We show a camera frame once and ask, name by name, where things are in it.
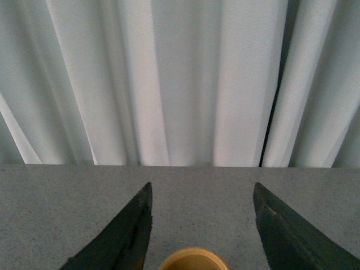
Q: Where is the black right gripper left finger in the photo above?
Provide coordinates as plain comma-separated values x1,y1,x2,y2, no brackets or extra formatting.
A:
61,182,152,269

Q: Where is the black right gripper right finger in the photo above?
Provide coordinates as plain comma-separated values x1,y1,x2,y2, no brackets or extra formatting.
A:
253,182,359,269

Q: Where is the bamboo chopstick holder cup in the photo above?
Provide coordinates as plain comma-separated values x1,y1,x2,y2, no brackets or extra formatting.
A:
159,247,230,270

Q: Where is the white curtain right panel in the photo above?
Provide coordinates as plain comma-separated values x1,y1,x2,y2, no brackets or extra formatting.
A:
262,1,359,168

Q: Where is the white curtain panel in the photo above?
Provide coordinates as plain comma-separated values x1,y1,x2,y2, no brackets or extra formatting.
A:
1,1,289,167
262,1,359,168

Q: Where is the white curtain left panel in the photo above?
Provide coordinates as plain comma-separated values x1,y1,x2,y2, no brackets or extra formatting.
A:
1,1,289,167

